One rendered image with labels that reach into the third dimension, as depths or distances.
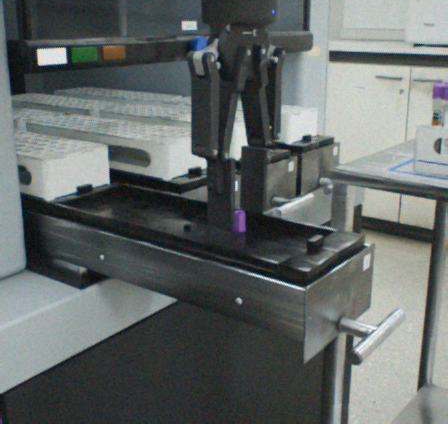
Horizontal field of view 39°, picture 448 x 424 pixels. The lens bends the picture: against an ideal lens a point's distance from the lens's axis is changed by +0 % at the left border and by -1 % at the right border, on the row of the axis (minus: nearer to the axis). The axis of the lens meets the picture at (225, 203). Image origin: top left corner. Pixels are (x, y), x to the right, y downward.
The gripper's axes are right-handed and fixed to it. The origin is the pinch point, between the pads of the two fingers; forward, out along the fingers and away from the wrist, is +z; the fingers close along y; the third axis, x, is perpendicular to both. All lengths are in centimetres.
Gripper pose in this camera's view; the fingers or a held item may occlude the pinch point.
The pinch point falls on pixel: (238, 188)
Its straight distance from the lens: 65.4
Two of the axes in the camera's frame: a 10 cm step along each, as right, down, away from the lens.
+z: -0.1, 9.6, 2.9
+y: -6.0, 2.3, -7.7
